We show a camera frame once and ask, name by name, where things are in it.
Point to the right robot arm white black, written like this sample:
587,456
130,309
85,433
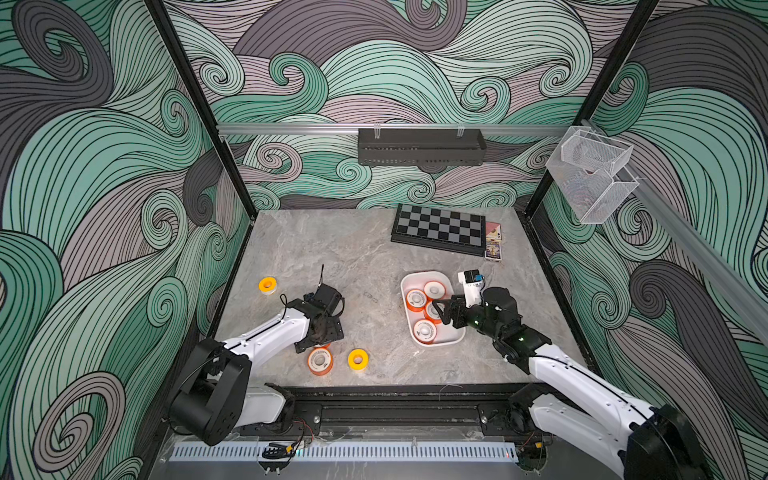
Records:
631,437

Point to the clear acrylic wall box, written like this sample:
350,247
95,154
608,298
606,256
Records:
590,171

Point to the orange tape roll front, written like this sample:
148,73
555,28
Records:
320,361

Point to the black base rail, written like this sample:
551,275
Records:
332,412

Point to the orange tape roll plain white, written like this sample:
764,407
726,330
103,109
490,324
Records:
431,313

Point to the small colourful card box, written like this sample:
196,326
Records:
493,237

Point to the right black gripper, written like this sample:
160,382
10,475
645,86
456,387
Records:
455,302

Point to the orange tape roll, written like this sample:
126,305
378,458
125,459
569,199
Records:
435,290
267,285
320,361
416,300
424,331

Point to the black grey chessboard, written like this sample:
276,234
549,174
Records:
440,229

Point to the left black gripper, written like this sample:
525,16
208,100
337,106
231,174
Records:
334,331

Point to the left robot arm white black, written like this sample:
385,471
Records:
212,398

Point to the black wall shelf basket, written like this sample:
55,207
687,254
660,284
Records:
421,148

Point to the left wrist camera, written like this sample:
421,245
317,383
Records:
327,297

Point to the white storage tray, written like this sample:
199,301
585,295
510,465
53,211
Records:
447,335

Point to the aluminium rail back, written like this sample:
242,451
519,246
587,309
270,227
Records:
304,128

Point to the yellow tape roll front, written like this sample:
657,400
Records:
358,359

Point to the white perforated cable duct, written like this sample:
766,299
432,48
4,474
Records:
354,451

